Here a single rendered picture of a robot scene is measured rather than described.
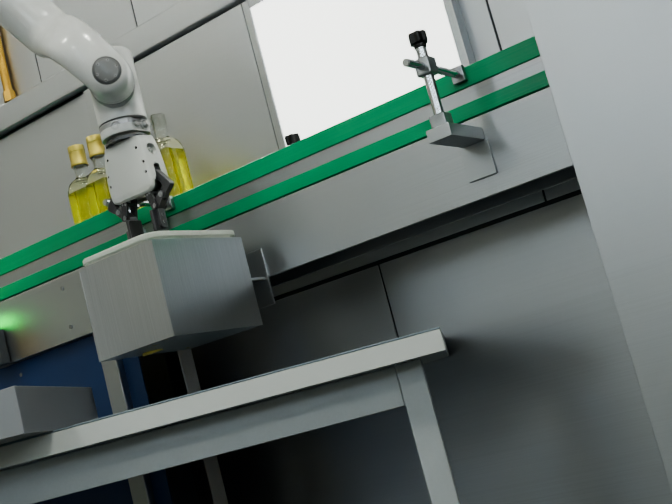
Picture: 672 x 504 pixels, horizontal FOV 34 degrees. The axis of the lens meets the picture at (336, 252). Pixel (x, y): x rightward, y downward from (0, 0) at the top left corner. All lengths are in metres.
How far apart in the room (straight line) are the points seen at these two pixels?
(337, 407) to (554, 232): 0.50
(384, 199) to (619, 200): 0.48
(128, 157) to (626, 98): 0.85
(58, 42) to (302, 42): 0.49
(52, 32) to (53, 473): 0.71
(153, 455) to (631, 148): 0.83
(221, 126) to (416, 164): 0.59
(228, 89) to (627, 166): 1.01
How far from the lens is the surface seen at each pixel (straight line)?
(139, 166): 1.86
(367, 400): 1.64
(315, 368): 1.60
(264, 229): 1.92
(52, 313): 2.15
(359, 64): 2.04
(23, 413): 1.61
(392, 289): 2.02
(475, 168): 1.69
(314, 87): 2.09
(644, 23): 1.44
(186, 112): 2.28
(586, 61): 1.46
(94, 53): 1.84
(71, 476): 1.74
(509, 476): 1.95
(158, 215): 1.85
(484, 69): 1.73
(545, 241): 1.88
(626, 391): 1.85
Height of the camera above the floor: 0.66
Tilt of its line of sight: 8 degrees up
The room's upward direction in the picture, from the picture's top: 15 degrees counter-clockwise
